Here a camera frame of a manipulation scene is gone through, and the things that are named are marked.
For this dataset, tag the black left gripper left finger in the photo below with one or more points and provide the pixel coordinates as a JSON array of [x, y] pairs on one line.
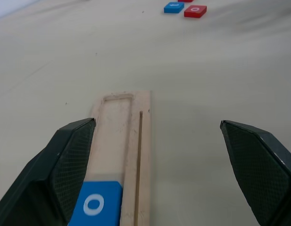
[[41, 179]]

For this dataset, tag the light wooden letter tray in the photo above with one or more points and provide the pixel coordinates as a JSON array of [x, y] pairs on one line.
[[112, 141]]

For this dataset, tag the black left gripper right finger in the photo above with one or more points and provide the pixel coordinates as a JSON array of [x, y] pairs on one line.
[[260, 169]]

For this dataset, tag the red tile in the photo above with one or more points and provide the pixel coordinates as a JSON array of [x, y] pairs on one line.
[[185, 1]]

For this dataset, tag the red tile letter o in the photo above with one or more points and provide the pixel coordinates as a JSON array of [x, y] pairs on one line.
[[194, 11]]

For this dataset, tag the blue tile letter t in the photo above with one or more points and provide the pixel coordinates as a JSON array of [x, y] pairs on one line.
[[173, 8]]

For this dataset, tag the blue tile letter o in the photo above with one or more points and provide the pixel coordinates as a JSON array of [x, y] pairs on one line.
[[105, 212]]

